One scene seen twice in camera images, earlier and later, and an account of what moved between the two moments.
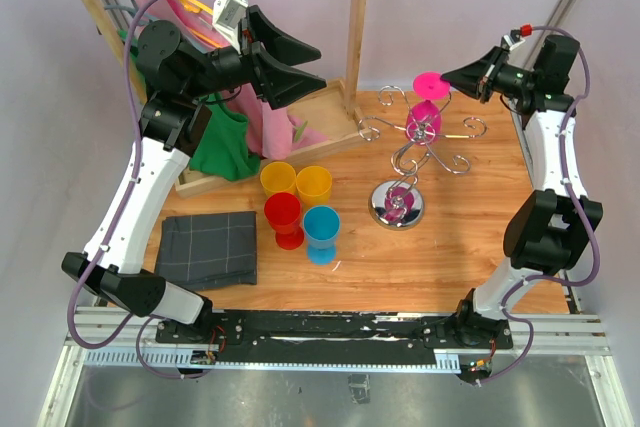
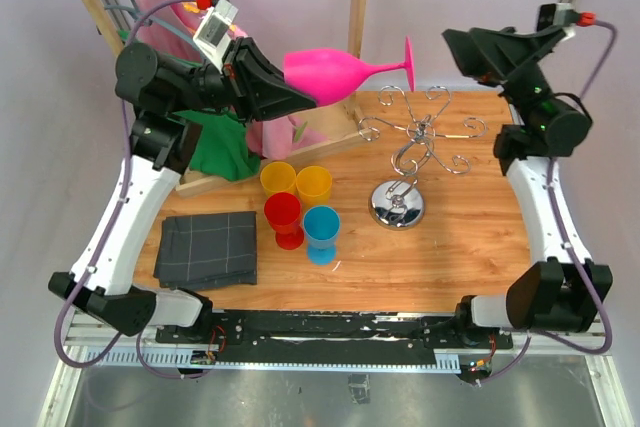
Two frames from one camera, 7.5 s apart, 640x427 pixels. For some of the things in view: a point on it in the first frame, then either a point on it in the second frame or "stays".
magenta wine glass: x=424 y=119 -> x=327 y=76
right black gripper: x=478 y=78 -> x=494 y=56
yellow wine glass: x=313 y=184 stays
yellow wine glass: x=278 y=177 stays
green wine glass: x=299 y=130 stays
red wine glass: x=283 y=212 stays
